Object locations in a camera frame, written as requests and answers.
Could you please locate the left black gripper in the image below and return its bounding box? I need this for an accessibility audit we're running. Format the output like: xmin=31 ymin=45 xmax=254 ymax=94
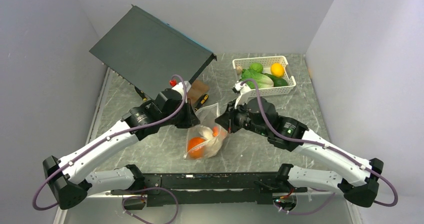
xmin=160 ymin=98 xmax=201 ymax=129

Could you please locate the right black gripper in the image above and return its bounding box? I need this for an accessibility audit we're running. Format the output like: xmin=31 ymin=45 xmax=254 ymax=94
xmin=215 ymin=98 xmax=270 ymax=137

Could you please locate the pink yellow peach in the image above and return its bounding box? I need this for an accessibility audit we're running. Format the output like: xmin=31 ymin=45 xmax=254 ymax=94
xmin=212 ymin=126 xmax=228 ymax=141

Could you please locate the orange tangerine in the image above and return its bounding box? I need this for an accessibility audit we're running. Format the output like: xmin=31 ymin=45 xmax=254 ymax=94
xmin=187 ymin=137 xmax=206 ymax=159

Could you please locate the clear zip top bag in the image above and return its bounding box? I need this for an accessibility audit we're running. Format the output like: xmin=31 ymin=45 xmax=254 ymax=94
xmin=183 ymin=103 xmax=228 ymax=160

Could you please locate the yellow lemon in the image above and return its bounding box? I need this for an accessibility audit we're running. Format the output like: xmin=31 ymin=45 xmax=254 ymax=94
xmin=270 ymin=63 xmax=286 ymax=78

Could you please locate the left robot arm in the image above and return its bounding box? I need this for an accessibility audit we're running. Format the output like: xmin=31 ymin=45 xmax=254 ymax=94
xmin=43 ymin=83 xmax=199 ymax=210

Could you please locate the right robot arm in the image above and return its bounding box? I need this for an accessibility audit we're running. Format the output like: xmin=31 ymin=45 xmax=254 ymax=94
xmin=215 ymin=98 xmax=384 ymax=208

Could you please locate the yellow black screwdriver left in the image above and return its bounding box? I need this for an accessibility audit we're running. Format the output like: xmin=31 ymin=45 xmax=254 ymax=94
xmin=134 ymin=87 xmax=148 ymax=101

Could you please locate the yellow black screwdriver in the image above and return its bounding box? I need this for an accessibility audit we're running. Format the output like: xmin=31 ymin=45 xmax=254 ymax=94
xmin=194 ymin=94 xmax=209 ymax=111
xmin=134 ymin=87 xmax=148 ymax=101

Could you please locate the brown wooden board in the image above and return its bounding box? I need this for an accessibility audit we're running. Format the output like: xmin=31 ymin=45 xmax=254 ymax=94
xmin=187 ymin=80 xmax=210 ymax=106

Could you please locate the green lettuce head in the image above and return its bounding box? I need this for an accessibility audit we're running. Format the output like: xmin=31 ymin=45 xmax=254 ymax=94
xmin=240 ymin=69 xmax=274 ymax=89

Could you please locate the yellow black screwdriver right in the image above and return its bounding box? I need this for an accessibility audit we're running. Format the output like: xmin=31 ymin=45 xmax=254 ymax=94
xmin=194 ymin=94 xmax=209 ymax=111

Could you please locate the dark green avocado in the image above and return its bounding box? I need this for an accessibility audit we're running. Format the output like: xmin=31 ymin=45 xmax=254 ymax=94
xmin=265 ymin=73 xmax=289 ymax=87

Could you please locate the green lime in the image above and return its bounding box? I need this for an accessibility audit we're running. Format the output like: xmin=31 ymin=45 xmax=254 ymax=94
xmin=249 ymin=62 xmax=264 ymax=73

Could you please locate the white plastic basket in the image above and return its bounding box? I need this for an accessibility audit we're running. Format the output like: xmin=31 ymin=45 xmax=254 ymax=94
xmin=232 ymin=55 xmax=297 ymax=96

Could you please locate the dark grey server chassis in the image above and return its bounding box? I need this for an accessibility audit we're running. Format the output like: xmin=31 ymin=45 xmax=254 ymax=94
xmin=90 ymin=5 xmax=217 ymax=97

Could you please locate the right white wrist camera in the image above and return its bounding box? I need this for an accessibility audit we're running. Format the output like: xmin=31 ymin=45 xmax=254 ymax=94
xmin=233 ymin=82 xmax=252 ymax=109

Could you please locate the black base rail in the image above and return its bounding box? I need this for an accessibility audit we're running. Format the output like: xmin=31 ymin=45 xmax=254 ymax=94
xmin=110 ymin=172 xmax=335 ymax=207

